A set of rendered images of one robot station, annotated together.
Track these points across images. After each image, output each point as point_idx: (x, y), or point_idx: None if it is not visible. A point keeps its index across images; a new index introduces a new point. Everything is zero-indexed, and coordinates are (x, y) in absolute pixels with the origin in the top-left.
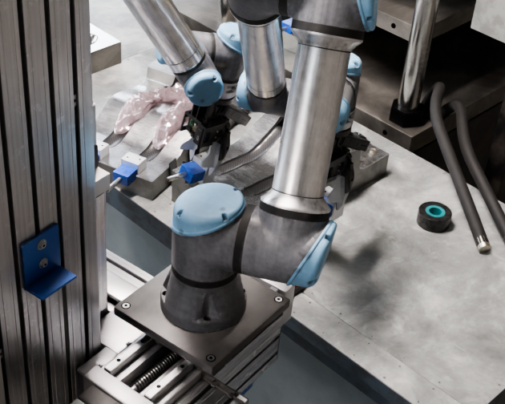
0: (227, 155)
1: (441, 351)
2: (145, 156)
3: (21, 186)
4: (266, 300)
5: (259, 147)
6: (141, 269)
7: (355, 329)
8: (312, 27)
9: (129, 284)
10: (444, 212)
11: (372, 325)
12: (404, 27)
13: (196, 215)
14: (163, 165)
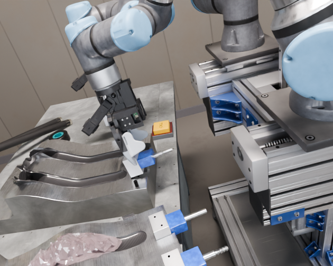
0: (93, 190)
1: (142, 98)
2: (136, 242)
3: None
4: (214, 44)
5: (68, 186)
6: (247, 96)
7: (158, 110)
8: None
9: (260, 90)
10: (56, 133)
11: (150, 110)
12: None
13: None
14: (136, 219)
